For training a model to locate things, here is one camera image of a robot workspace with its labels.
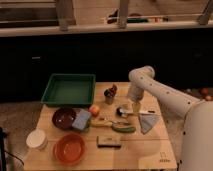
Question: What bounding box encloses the white paper cup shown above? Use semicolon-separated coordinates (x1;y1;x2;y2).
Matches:
26;129;48;150

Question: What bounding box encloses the grey blue cloth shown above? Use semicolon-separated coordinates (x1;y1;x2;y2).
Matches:
139;114;159;134

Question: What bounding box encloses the rectangular scrub block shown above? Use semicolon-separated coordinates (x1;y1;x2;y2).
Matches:
97;136;121;148

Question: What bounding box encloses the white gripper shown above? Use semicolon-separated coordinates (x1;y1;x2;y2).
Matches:
127;84;144;113

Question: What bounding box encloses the yellow banana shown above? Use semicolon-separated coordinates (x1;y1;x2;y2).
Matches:
90;120;112;127

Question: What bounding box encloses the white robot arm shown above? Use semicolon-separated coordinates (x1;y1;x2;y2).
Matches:
128;66;213;171

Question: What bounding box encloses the green cucumber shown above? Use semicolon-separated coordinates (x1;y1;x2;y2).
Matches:
111;126;136;133

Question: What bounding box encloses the blue sponge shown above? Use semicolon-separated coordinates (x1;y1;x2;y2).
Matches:
72;110;91;131

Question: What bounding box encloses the orange red bowl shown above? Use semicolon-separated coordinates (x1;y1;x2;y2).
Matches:
53;133;85;166

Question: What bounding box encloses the dark red bowl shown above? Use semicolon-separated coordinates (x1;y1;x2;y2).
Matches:
52;108;76;130

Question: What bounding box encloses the orange fruit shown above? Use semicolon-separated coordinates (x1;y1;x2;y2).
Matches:
89;105;100;117

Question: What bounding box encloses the green plastic tray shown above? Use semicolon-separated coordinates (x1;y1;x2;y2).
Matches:
41;74;96;108

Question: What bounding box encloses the metal fork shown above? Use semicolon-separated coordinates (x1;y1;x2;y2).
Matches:
99;116;129;127

